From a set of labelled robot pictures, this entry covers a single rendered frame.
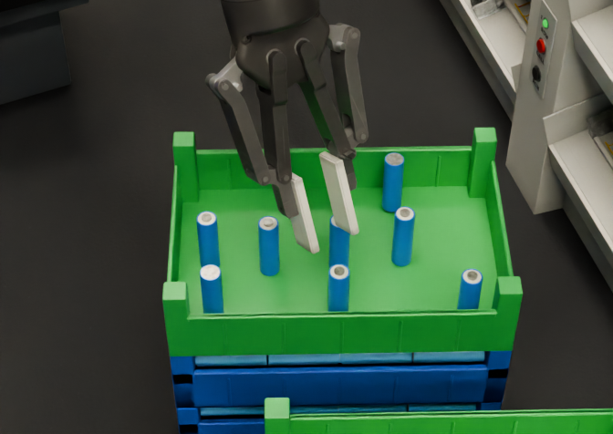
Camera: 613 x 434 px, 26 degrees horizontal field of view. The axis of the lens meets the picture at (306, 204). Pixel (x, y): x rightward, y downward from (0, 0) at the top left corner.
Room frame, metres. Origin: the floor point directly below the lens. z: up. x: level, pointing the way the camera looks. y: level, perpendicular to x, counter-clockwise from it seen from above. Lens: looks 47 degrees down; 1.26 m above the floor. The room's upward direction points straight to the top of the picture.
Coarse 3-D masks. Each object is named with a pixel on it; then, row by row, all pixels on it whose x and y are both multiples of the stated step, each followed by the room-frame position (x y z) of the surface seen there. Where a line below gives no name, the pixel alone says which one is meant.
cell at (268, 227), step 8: (272, 216) 0.79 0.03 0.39; (264, 224) 0.78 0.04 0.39; (272, 224) 0.78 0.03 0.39; (264, 232) 0.77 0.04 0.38; (272, 232) 0.77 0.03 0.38; (264, 240) 0.77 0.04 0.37; (272, 240) 0.77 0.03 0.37; (264, 248) 0.78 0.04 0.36; (272, 248) 0.77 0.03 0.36; (264, 256) 0.78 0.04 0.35; (272, 256) 0.77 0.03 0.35; (264, 264) 0.78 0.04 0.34; (272, 264) 0.77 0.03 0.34; (264, 272) 0.78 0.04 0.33; (272, 272) 0.77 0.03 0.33
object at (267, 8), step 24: (240, 0) 0.79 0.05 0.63; (264, 0) 0.79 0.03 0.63; (288, 0) 0.79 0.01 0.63; (312, 0) 0.81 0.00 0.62; (240, 24) 0.79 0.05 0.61; (264, 24) 0.78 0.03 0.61; (288, 24) 0.79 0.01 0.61; (312, 24) 0.82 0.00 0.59; (240, 48) 0.79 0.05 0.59; (264, 48) 0.79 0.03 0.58; (288, 48) 0.80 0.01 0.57; (264, 72) 0.78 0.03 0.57; (288, 72) 0.79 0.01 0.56
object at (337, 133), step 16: (304, 48) 0.80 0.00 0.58; (304, 64) 0.79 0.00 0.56; (320, 80) 0.79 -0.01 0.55; (304, 96) 0.81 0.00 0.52; (320, 96) 0.79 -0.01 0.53; (320, 112) 0.79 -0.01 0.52; (336, 112) 0.79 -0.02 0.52; (320, 128) 0.79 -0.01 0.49; (336, 128) 0.78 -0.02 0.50; (336, 144) 0.78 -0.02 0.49
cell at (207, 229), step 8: (200, 216) 0.79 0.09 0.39; (208, 216) 0.79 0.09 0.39; (200, 224) 0.78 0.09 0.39; (208, 224) 0.78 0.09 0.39; (216, 224) 0.79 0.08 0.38; (200, 232) 0.78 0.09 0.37; (208, 232) 0.78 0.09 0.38; (216, 232) 0.79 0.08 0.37; (200, 240) 0.78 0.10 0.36; (208, 240) 0.78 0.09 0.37; (216, 240) 0.78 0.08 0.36; (200, 248) 0.78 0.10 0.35; (208, 248) 0.78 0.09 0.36; (216, 248) 0.78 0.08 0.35; (200, 256) 0.78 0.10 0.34; (208, 256) 0.78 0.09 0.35; (216, 256) 0.78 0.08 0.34; (216, 264) 0.78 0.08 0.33
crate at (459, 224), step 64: (192, 192) 0.87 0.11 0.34; (256, 192) 0.88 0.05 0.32; (320, 192) 0.88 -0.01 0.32; (448, 192) 0.88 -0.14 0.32; (192, 256) 0.80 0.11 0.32; (256, 256) 0.80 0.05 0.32; (320, 256) 0.80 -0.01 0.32; (384, 256) 0.80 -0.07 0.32; (448, 256) 0.80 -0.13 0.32; (192, 320) 0.69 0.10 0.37; (256, 320) 0.69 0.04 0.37; (320, 320) 0.69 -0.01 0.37; (384, 320) 0.69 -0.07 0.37; (448, 320) 0.69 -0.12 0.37; (512, 320) 0.69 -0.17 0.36
